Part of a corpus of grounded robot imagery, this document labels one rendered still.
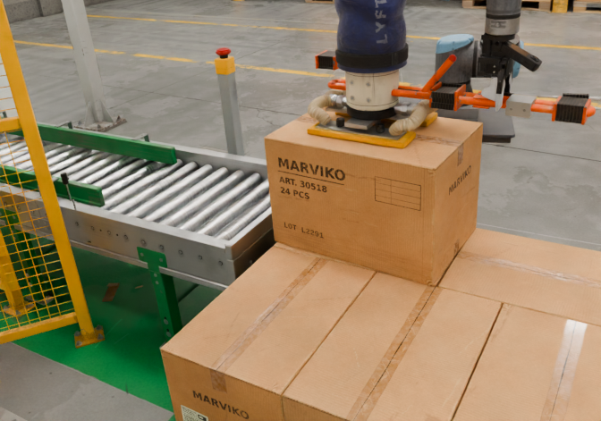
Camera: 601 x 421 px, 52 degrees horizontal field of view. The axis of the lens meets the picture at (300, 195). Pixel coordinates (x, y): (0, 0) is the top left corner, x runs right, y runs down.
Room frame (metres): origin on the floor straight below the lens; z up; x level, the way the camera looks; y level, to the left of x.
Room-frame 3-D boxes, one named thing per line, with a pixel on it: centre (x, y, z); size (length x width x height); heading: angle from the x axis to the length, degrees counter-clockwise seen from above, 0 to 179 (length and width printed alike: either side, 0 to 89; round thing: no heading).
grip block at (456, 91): (1.76, -0.47, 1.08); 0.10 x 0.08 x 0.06; 146
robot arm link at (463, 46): (2.51, -0.69, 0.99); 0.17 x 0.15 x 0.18; 71
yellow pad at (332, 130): (1.82, -0.21, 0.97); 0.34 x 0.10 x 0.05; 56
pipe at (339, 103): (1.90, -0.26, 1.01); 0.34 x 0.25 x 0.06; 56
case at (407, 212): (1.87, -0.25, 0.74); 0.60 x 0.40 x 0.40; 55
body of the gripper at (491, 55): (1.69, -0.58, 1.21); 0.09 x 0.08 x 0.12; 56
